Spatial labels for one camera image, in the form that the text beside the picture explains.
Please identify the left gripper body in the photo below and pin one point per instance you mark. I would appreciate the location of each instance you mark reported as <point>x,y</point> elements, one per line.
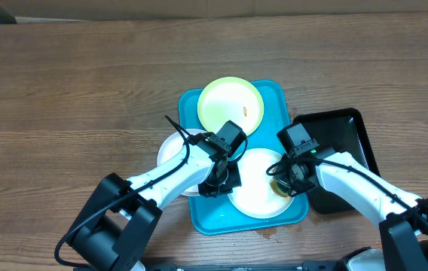
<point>230,180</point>

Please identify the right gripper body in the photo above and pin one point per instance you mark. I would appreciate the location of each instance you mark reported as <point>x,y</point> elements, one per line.
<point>292,181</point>

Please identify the green yellow sponge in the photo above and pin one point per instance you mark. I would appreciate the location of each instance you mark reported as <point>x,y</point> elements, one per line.
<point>279,189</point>

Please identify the white plate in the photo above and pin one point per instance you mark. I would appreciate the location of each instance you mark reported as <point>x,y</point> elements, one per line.
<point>256,197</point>
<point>170,148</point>

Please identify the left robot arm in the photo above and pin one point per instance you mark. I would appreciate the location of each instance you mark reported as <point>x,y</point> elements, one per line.
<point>112,230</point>

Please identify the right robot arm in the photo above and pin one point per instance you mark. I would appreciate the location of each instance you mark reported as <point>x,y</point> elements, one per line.
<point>400,216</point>

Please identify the teal plastic tray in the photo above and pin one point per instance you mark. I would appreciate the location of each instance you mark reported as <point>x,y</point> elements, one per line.
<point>213,216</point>

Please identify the black water tray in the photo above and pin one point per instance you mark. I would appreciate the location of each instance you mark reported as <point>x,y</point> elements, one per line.
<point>343,128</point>

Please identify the light green plate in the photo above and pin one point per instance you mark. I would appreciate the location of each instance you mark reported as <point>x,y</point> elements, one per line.
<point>230,98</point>

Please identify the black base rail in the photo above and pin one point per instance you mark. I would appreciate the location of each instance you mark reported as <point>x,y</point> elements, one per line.
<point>309,265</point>

